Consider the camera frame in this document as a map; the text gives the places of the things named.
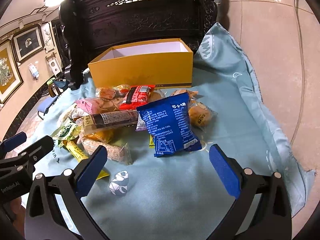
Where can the light blue patterned cloth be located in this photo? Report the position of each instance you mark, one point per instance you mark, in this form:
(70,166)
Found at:
(181,196)

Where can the small white patterned candy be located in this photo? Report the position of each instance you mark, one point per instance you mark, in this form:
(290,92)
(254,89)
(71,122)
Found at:
(119,184)

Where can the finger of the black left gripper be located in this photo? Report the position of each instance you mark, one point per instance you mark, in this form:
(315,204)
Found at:
(34,153)
(8,145)

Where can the white scroll picture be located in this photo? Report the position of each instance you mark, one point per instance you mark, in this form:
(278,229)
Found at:
(47,37)

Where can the dark carved wooden cabinet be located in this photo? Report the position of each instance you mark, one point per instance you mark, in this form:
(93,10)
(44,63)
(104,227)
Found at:
(91,26)

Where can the pink snack pack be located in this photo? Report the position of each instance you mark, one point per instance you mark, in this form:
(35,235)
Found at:
(90,105)

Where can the clear rice cracker pack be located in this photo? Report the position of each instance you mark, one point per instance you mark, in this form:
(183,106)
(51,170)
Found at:
(116,153)

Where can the black framed picture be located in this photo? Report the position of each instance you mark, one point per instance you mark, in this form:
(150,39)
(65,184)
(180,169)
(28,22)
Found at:
(26,43)

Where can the clear bun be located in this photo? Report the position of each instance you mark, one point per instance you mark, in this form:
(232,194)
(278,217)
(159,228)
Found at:
(200,115)

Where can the blue snack bag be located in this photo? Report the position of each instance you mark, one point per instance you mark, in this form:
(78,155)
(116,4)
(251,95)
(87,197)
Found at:
(167,121)

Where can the yellow cardboard box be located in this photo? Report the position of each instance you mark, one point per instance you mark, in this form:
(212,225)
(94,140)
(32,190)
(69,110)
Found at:
(166,63)

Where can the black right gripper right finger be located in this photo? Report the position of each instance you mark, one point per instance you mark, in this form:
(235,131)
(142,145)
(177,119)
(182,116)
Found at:
(272,218)

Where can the person's left hand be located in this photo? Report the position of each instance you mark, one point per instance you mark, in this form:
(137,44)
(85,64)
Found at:
(17,208)

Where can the blue chair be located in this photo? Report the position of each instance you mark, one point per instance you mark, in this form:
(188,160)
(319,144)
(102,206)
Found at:
(45,105)

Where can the long brown snack bar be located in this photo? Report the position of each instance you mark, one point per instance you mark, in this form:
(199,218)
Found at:
(110,120)

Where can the orange puffed snack pack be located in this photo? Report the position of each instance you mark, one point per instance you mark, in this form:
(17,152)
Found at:
(105,93)

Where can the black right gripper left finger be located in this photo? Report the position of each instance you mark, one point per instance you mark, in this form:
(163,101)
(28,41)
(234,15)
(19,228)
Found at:
(44,220)

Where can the gold framed picture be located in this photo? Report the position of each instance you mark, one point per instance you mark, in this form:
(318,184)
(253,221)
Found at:
(10,77)

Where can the yellow stick snack pack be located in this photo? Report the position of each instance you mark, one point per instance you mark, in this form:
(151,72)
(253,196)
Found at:
(79,155)

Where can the red snack pack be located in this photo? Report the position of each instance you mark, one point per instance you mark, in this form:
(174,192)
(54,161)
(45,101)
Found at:
(137,96)

